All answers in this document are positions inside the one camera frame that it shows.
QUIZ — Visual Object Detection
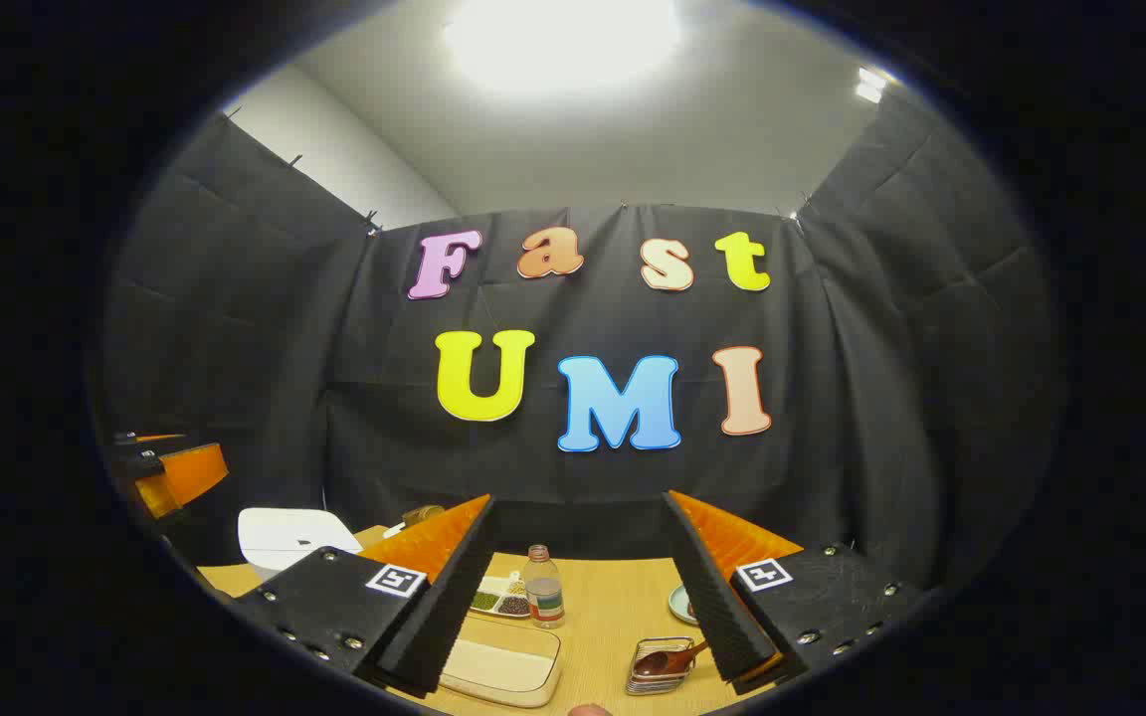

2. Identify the white divided dish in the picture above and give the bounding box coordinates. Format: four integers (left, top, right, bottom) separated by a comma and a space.
471, 575, 534, 620

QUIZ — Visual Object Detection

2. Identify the clear plastic bottle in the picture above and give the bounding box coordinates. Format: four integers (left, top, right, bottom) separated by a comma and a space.
523, 545, 566, 629

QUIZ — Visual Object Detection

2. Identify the brown wooden spoon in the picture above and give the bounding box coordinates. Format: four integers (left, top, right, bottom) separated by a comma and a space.
633, 641, 711, 679

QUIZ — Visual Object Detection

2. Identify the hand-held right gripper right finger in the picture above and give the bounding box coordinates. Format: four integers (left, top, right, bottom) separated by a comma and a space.
662, 490, 924, 695

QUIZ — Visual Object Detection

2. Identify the white rice cooker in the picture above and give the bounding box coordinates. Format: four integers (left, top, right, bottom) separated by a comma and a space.
238, 507, 365, 583

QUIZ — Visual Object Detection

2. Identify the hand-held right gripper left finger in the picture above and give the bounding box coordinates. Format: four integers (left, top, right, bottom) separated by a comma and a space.
233, 494, 498, 697

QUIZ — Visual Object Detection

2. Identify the metal chopstick holder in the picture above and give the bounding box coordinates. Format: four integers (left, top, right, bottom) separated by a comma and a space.
626, 636, 698, 695

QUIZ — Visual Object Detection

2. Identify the black backdrop cloth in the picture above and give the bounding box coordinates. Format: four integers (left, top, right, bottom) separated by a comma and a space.
100, 94, 1066, 598

